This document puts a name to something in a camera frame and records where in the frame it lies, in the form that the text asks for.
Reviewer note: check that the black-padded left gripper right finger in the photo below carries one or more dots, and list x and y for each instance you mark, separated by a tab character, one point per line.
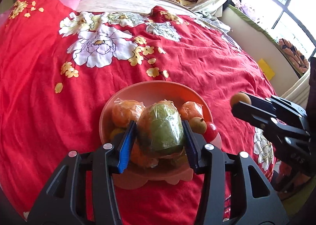
253	199

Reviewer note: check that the red floral bedspread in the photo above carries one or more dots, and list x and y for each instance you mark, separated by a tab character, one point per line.
60	66

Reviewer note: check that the patterned cushion on sill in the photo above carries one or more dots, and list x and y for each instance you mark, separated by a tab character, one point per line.
299	61

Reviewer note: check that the tall green mango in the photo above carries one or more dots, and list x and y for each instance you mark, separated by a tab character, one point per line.
159	130

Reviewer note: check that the round green mango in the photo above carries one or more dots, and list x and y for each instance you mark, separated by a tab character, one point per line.
179	159

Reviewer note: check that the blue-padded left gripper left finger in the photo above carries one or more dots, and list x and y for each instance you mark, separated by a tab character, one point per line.
81	189

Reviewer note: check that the pink plastic fruit plate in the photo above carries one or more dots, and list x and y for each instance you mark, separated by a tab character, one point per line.
148	93

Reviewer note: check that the brown kiwi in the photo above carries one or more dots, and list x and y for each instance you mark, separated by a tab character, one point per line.
236	98
198	125
115	132

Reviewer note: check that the large orange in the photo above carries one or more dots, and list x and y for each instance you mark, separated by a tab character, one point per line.
124	111

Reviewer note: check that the red tomato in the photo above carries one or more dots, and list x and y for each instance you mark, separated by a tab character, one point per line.
211	132

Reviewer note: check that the yellow paper note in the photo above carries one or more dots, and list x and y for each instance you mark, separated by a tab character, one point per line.
269	73

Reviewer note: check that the window frame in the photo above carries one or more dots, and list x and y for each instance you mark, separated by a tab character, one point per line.
293	20

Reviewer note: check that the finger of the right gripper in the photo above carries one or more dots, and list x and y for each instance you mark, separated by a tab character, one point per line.
277	114
237	111

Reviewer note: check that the cream bed sheet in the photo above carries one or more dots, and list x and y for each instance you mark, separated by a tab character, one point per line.
128	0

